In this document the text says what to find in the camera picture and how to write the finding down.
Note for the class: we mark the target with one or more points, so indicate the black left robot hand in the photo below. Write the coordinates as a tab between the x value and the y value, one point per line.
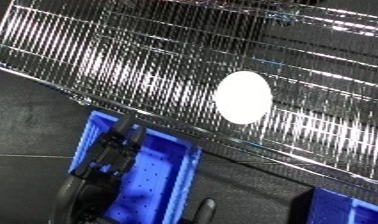
105	160

